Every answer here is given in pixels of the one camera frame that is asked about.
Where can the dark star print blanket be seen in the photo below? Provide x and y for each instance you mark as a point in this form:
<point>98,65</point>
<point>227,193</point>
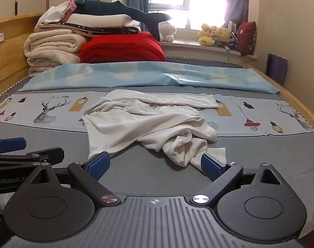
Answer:
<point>113,30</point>

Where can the yellow round face plush toy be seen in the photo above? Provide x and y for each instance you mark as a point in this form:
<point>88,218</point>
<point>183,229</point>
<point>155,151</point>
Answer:
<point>222,34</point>

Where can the white folded cloth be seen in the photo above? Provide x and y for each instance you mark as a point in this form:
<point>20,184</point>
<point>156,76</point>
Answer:
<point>56,13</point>

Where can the wooden bed frame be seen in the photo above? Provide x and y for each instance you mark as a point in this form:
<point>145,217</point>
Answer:
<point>7,69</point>

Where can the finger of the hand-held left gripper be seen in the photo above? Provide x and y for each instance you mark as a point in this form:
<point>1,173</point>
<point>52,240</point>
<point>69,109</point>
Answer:
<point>11,144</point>
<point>49,154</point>

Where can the white t-shirt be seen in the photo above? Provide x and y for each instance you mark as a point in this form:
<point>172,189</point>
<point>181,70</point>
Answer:
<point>136,124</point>

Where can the purple curtain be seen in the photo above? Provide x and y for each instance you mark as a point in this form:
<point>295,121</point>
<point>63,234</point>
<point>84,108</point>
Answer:
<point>237,0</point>

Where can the cream folded blanket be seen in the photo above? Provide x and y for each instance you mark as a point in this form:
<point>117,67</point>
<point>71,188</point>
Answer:
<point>51,46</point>

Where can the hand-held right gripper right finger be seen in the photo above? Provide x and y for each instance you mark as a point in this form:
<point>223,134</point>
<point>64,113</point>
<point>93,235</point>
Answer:
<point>211,166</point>

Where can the dark teal shark plush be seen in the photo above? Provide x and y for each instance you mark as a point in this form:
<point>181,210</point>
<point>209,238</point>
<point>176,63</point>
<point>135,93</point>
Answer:
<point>107,7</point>

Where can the yellow plush toys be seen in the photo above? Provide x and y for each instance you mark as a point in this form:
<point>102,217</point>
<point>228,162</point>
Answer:
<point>188,44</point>

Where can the white plush toy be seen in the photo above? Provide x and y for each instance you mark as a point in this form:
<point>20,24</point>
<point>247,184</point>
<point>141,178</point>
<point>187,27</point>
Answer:
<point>166,31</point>

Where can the dark red cushion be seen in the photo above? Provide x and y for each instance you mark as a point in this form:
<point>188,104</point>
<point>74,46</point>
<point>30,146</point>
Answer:
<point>246,38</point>

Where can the light blue patterned mat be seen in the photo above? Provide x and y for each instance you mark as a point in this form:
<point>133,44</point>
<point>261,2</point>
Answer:
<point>146,75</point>

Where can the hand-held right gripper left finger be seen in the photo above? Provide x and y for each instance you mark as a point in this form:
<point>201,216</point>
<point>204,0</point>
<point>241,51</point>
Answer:
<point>98,164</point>

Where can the white folded quilt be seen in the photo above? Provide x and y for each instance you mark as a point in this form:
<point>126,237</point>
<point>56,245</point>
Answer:
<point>100,20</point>

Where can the purple bag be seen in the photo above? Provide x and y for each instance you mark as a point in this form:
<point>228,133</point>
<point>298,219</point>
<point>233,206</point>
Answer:
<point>276,68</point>

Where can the deer print bed sheet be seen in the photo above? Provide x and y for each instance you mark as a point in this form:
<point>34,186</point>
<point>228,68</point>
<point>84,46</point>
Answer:
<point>151,160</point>

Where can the pink cloth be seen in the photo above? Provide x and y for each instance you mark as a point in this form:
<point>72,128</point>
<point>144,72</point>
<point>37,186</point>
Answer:
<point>72,1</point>

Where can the yellow duck plush toy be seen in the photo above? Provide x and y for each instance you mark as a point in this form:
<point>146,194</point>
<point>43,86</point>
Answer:
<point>205,35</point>

